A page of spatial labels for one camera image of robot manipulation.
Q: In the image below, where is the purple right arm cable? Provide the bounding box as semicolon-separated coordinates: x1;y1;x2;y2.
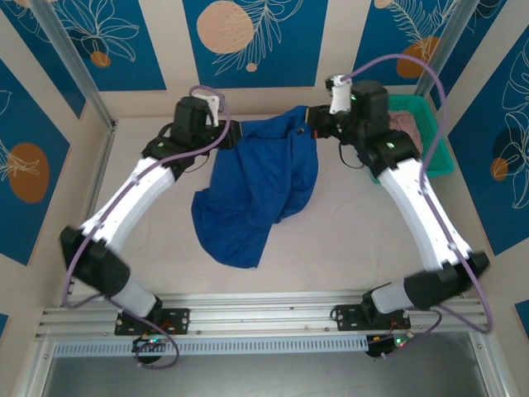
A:
341;53;495;361

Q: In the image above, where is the blue poster with beige circle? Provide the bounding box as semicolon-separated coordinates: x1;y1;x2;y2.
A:
183;0;330;89

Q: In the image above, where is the teal plastic mesh basket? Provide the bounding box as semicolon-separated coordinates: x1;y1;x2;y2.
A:
369;93;455;186

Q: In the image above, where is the grey slotted cable duct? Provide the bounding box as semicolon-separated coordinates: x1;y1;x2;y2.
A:
53;335;369;357

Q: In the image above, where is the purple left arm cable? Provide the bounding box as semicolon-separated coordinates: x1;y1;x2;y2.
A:
60;84;231;369

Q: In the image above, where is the aluminium side rail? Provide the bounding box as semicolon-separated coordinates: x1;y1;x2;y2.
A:
60;119;119;308

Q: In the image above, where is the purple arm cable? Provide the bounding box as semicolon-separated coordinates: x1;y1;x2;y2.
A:
60;84;231;369
341;53;495;361

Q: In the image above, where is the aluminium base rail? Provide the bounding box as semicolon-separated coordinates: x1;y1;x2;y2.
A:
35;289;493;341

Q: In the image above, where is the aluminium corner post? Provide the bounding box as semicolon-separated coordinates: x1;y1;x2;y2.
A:
28;0;119;133
414;0;475;99

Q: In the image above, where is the crumpled pink cloth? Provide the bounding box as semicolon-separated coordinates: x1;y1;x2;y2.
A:
388;109;425;152

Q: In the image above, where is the blue poster with white flower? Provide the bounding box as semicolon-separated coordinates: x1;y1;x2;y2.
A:
48;0;168;93

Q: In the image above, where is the grey metal sheet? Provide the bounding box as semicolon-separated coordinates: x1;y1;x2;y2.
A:
41;355;491;397

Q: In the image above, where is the small circuit board with LEDs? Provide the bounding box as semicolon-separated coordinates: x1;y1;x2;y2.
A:
131;335;170;353
365;332;414;359

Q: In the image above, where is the blue poster with fern leaf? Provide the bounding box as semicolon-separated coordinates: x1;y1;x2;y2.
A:
349;0;460;88

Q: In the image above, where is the blue printed t-shirt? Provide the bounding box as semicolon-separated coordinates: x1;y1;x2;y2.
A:
190;105;322;270

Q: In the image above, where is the blue poster with orange circle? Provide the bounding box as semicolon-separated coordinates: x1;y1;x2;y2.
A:
0;57;71;266

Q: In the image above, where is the blue floral wall poster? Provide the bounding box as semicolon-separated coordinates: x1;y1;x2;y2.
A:
440;0;509;111
0;0;87;120

